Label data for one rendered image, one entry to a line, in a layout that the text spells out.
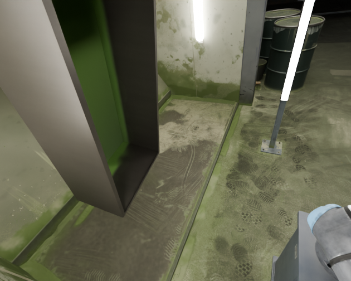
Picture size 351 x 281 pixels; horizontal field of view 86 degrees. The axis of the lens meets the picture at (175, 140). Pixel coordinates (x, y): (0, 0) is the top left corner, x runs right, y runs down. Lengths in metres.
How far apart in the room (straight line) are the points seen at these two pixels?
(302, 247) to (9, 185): 1.97
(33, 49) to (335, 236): 0.88
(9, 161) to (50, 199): 0.45
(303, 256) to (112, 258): 1.26
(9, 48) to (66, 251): 1.56
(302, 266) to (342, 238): 0.42
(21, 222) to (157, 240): 1.08
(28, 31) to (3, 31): 0.09
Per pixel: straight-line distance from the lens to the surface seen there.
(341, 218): 0.62
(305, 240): 1.05
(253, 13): 2.55
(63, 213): 2.08
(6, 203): 2.00
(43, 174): 2.03
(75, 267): 1.85
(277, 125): 2.08
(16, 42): 0.71
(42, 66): 0.68
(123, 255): 1.70
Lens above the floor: 1.55
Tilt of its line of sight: 41 degrees down
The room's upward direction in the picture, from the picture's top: 11 degrees counter-clockwise
